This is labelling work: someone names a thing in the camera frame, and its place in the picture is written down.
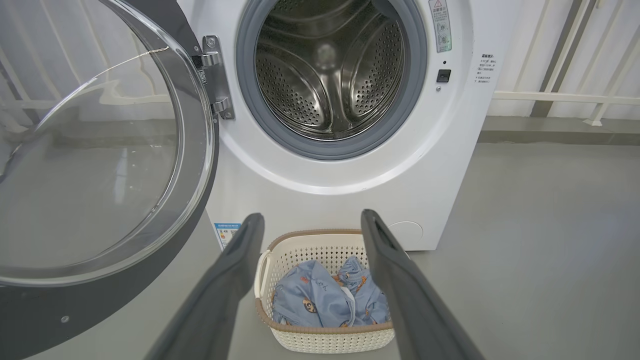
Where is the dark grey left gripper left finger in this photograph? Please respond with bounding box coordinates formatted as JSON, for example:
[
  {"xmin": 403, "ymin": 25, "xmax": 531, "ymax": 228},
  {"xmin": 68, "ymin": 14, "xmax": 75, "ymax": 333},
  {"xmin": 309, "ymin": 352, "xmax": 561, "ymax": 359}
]
[{"xmin": 145, "ymin": 212, "xmax": 265, "ymax": 360}]

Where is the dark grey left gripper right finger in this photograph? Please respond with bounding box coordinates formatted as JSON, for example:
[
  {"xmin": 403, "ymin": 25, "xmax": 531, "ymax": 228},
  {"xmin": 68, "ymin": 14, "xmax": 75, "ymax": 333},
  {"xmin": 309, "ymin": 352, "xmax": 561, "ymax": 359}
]
[{"xmin": 361, "ymin": 209, "xmax": 486, "ymax": 360}]

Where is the blue cartoon print garment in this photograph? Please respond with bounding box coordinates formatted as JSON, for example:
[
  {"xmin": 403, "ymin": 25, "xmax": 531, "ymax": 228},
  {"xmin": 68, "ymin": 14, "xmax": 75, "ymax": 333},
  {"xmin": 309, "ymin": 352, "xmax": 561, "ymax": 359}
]
[{"xmin": 336, "ymin": 256, "xmax": 390, "ymax": 326}]

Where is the blue garment white lining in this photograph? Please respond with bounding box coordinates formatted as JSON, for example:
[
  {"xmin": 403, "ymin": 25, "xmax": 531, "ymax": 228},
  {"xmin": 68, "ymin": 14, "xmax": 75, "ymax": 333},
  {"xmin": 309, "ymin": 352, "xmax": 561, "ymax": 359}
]
[{"xmin": 271, "ymin": 259, "xmax": 356, "ymax": 328}]

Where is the grey washing machine door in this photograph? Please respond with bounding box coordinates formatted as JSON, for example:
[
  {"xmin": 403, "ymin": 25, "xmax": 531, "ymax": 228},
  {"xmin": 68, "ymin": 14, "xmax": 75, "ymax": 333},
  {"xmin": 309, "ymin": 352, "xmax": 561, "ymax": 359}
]
[{"xmin": 0, "ymin": 0, "xmax": 220, "ymax": 360}]

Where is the white front-load washing machine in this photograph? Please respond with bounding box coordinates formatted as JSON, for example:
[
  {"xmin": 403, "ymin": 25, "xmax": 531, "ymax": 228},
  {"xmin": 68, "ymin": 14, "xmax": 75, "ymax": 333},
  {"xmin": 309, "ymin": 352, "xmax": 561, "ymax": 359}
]
[{"xmin": 177, "ymin": 0, "xmax": 523, "ymax": 252}]

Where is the metal door hinge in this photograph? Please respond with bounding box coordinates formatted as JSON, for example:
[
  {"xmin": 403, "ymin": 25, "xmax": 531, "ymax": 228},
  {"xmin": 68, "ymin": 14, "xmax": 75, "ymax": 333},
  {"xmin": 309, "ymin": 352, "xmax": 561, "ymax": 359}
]
[{"xmin": 191, "ymin": 35, "xmax": 236, "ymax": 121}]

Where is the stainless steel washing machine drum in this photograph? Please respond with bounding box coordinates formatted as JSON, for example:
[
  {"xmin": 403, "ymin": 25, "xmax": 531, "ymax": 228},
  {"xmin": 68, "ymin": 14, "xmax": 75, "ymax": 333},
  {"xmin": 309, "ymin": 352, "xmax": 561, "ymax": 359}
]
[{"xmin": 255, "ymin": 0, "xmax": 405, "ymax": 141}]

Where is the grey rubber door gasket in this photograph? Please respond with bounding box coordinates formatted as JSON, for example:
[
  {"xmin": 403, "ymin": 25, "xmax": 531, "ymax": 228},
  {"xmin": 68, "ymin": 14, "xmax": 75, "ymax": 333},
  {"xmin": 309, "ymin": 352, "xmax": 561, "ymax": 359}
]
[{"xmin": 235, "ymin": 0, "xmax": 429, "ymax": 161}]

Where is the blue energy label sticker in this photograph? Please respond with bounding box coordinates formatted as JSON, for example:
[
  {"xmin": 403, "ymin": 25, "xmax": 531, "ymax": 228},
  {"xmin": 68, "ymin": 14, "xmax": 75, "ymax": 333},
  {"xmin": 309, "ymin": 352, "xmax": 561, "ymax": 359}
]
[{"xmin": 214, "ymin": 222, "xmax": 242, "ymax": 251}]

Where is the round white filter cover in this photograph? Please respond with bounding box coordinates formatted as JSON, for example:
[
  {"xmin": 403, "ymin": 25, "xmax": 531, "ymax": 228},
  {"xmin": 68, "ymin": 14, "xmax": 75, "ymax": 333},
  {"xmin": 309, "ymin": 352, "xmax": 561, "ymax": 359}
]
[{"xmin": 387, "ymin": 221, "xmax": 424, "ymax": 246}]

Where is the white perforated laundry basket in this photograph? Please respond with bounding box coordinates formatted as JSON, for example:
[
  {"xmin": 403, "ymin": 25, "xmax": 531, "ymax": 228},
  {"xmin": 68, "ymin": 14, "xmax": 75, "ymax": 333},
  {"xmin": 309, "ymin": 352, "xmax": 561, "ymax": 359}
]
[{"xmin": 254, "ymin": 228, "xmax": 411, "ymax": 354}]

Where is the white metal railing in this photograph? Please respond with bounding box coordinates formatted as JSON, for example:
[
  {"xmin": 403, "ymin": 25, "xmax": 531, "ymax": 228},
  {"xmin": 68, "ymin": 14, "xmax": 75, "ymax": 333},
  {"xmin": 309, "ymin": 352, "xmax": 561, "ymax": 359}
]
[{"xmin": 492, "ymin": 0, "xmax": 640, "ymax": 127}]

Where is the grey warning sticker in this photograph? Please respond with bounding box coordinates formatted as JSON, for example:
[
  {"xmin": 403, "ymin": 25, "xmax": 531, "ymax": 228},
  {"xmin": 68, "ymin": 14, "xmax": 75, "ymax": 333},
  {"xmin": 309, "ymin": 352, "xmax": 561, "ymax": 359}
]
[{"xmin": 428, "ymin": 0, "xmax": 453, "ymax": 53}]

